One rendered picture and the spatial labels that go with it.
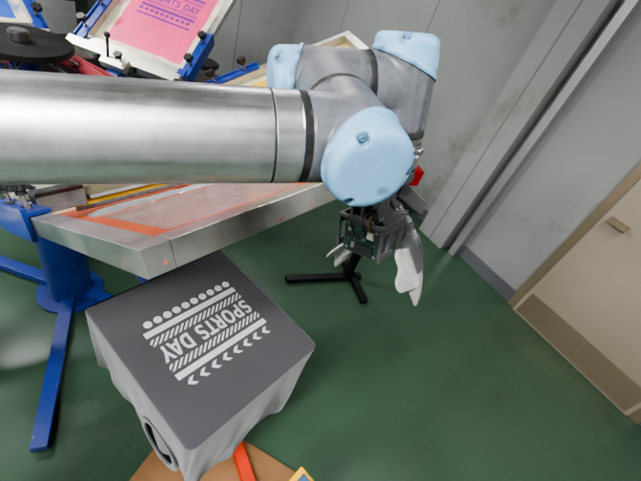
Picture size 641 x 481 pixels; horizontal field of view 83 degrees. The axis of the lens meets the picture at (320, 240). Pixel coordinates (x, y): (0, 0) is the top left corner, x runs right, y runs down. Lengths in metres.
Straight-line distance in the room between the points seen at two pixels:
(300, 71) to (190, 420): 0.83
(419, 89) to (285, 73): 0.15
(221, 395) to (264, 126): 0.84
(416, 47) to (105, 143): 0.31
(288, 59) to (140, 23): 2.09
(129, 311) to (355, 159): 0.97
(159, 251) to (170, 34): 1.99
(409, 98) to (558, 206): 2.89
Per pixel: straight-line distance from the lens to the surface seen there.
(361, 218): 0.48
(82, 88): 0.29
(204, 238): 0.50
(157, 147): 0.28
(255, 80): 1.99
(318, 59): 0.40
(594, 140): 3.19
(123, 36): 2.42
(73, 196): 1.03
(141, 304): 1.18
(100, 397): 2.11
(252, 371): 1.07
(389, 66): 0.44
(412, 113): 0.45
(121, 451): 2.00
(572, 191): 3.24
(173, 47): 2.33
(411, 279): 0.54
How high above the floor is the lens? 1.88
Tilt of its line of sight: 38 degrees down
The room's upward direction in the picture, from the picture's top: 22 degrees clockwise
